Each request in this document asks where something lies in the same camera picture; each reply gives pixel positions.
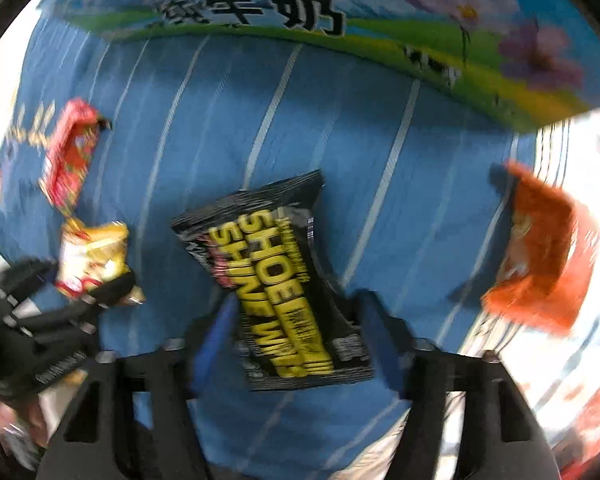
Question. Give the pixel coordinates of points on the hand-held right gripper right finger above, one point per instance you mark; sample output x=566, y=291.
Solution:
x=380, y=335

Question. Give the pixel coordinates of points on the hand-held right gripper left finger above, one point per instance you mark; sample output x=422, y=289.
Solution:
x=211, y=340

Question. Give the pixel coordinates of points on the orange snack packet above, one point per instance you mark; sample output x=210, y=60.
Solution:
x=542, y=255

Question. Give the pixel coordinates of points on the yellow and red snack packet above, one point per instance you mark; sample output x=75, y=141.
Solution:
x=92, y=260

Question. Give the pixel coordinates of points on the blue striped cloth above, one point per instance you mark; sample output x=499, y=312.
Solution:
x=280, y=160

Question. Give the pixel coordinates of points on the printed cardboard box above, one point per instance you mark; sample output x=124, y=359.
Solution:
x=340, y=25

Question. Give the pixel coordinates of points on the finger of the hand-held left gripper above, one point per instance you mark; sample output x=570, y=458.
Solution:
x=87, y=295

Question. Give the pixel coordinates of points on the black and yellow wipes packet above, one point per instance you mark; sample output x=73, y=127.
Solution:
x=280, y=285

